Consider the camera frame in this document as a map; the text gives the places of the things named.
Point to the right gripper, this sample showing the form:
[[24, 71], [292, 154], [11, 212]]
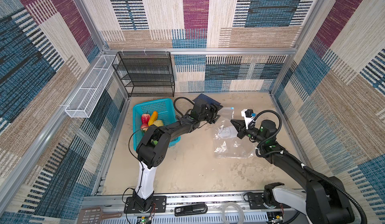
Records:
[[241, 124]]

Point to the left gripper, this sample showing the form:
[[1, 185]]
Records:
[[213, 109]]

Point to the clear zip top bag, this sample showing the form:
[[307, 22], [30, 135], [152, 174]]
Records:
[[226, 143]]

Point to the teal plastic basket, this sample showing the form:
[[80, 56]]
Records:
[[157, 111]]

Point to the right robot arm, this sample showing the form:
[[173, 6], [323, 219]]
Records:
[[327, 201]]

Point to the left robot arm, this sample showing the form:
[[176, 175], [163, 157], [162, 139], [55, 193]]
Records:
[[153, 146]]

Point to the blue book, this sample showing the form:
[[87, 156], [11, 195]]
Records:
[[208, 99]]

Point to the red apple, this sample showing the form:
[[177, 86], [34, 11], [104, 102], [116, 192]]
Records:
[[145, 118]]

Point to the pink peach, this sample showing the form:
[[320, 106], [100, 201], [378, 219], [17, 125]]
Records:
[[144, 127]]

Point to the black remote device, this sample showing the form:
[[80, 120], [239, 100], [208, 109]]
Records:
[[189, 210]]

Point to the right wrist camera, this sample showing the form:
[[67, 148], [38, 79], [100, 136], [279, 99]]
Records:
[[249, 118]]

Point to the black wire shelf rack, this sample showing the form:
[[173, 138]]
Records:
[[145, 74]]

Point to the white mesh wall tray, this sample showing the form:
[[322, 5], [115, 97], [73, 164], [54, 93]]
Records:
[[87, 96]]

